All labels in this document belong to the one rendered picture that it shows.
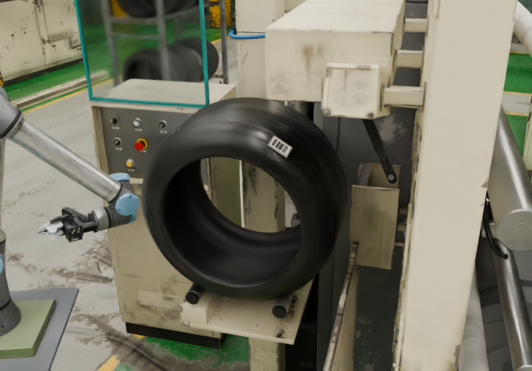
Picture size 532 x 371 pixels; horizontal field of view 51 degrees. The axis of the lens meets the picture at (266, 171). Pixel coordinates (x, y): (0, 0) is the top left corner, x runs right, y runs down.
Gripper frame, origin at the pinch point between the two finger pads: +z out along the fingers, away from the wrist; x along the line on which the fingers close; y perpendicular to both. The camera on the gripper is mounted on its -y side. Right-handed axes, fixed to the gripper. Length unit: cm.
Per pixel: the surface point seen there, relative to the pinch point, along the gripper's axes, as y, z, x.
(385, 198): 86, -84, -52
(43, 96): -462, -119, 183
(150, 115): -21, -53, -31
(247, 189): 48, -59, -36
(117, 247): -19, -39, 38
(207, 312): 74, -31, -14
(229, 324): 79, -37, -11
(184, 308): 69, -26, -13
